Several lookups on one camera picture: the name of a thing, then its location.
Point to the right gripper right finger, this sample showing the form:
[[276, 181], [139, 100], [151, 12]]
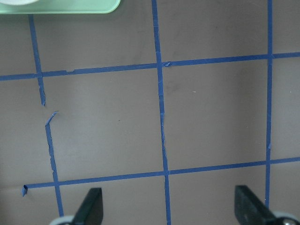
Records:
[[248, 208]]

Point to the light green tray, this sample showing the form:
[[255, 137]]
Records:
[[62, 7]]

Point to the cream round plate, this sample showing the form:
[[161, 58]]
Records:
[[17, 2]]

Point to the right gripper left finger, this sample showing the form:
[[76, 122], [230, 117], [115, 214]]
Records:
[[90, 211]]

